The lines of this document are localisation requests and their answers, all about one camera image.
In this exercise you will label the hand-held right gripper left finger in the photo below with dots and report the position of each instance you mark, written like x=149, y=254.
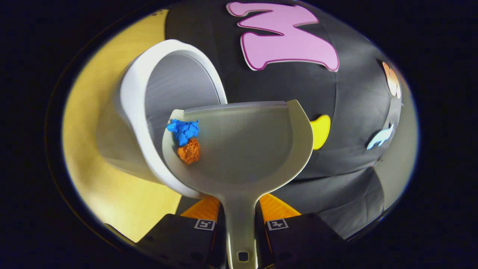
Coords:
x=179, y=243

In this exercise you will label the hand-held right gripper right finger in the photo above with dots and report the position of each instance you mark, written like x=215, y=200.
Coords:
x=298, y=243

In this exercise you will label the orange paper scrap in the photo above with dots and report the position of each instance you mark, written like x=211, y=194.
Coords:
x=188, y=151

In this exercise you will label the white dustpan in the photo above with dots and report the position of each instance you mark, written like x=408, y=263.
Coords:
x=242, y=149

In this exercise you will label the blue paper scrap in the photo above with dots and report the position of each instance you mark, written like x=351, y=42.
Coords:
x=183, y=130

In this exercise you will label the white ribbed garbage bin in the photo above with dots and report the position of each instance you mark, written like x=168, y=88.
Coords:
x=130, y=97

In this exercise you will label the wooden desktop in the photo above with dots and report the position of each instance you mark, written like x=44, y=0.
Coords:
x=93, y=186

